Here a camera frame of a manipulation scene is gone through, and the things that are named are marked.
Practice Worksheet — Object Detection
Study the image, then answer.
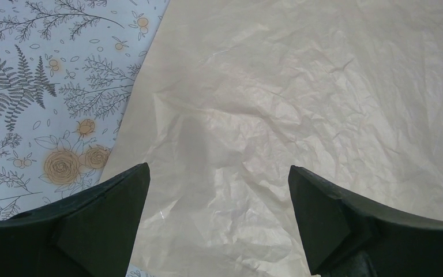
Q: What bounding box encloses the floral patterned table mat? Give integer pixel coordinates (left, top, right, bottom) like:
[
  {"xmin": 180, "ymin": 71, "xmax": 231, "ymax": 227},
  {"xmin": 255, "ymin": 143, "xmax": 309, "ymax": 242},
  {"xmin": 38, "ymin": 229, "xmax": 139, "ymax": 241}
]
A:
[{"xmin": 0, "ymin": 0, "xmax": 171, "ymax": 277}]

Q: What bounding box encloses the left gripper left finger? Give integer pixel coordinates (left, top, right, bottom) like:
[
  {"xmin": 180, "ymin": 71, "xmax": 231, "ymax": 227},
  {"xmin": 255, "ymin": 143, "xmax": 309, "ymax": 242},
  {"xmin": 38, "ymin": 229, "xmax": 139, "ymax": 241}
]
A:
[{"xmin": 0, "ymin": 163, "xmax": 150, "ymax": 276}]

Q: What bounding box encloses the peach paper flower bouquet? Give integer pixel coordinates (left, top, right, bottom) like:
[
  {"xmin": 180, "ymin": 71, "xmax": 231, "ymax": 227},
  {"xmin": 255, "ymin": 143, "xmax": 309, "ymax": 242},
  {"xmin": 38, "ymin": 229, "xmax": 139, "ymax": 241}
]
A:
[{"xmin": 102, "ymin": 1, "xmax": 443, "ymax": 276}]

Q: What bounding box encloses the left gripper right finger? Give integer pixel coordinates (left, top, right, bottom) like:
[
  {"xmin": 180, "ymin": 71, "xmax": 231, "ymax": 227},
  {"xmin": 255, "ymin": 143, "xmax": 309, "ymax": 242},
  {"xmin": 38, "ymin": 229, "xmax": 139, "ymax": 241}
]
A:
[{"xmin": 288, "ymin": 166, "xmax": 443, "ymax": 276}]

